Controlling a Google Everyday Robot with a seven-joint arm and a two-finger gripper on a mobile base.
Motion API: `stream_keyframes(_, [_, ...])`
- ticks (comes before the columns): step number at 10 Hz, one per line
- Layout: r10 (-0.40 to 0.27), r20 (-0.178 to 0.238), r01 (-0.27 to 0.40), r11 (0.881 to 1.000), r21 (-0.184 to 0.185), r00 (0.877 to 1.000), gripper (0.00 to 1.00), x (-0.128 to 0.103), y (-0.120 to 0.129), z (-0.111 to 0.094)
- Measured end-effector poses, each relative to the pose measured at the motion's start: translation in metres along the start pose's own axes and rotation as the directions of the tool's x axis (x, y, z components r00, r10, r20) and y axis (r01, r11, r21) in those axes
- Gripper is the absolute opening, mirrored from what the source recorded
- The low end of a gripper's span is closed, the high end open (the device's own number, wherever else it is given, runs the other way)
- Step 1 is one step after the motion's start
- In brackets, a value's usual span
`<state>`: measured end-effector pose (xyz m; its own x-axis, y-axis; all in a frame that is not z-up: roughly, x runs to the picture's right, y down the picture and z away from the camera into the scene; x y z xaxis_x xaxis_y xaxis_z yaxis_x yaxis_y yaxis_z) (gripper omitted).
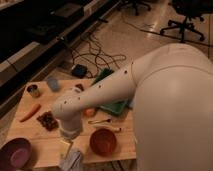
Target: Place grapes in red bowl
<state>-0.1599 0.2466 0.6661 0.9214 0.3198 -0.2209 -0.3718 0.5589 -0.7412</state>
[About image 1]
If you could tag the black office chair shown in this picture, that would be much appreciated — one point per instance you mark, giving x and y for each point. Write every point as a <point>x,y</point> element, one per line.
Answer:
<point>190,9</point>

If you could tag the orange carrot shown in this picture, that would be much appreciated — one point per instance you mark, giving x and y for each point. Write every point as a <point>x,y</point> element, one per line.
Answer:
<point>31,113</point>

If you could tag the dark purple grape bunch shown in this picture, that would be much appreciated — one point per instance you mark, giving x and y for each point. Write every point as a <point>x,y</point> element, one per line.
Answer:
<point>48,121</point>

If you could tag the red bowl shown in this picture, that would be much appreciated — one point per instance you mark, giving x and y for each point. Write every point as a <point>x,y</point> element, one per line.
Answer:
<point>103,142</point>

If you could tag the metal fork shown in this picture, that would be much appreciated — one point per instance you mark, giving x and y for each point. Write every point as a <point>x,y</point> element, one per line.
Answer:
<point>99,121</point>

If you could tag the small metal can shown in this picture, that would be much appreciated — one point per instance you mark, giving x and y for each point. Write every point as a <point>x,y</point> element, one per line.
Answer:
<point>33,90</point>

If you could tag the purple bowl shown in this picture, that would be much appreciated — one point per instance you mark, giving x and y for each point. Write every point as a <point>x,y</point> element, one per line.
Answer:
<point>15,154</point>

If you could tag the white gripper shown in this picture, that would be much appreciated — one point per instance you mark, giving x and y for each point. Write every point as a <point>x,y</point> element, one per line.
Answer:
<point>66,140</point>

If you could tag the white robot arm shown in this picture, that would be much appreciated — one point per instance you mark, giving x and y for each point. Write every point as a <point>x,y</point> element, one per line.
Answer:
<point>172,92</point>

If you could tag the black power adapter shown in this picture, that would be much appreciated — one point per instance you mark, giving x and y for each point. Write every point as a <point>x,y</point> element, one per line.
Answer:
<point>79,71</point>

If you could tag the grey cloth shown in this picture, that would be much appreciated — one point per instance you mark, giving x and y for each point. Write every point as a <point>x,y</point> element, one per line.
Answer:
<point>73,161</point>

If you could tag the dark small block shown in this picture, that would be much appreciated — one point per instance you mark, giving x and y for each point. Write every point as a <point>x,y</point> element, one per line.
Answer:
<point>80,86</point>

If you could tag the orange fruit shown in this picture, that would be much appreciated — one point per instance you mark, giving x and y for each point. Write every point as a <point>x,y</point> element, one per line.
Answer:
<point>90,112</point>

